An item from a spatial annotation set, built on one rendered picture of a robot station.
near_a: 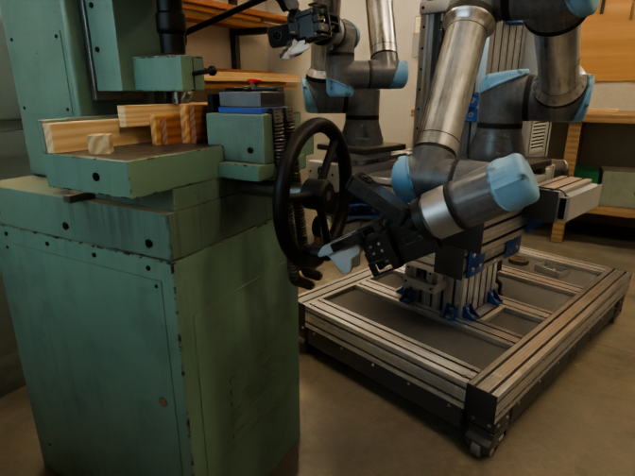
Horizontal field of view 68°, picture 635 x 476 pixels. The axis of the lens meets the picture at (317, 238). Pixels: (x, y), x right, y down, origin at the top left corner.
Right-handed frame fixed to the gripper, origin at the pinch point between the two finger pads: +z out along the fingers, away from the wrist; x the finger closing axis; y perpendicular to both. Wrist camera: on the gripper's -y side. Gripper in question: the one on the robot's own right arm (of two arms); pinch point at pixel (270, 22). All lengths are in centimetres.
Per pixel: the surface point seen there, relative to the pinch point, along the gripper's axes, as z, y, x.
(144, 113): 22.6, -18.7, 15.0
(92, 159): 40.9, -12.6, 22.6
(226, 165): 19.9, -3.3, 27.6
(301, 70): -330, -178, -43
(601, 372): -93, 58, 127
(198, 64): 10.4, -12.8, 6.3
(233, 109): 17.0, -1.0, 17.4
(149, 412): 34, -26, 75
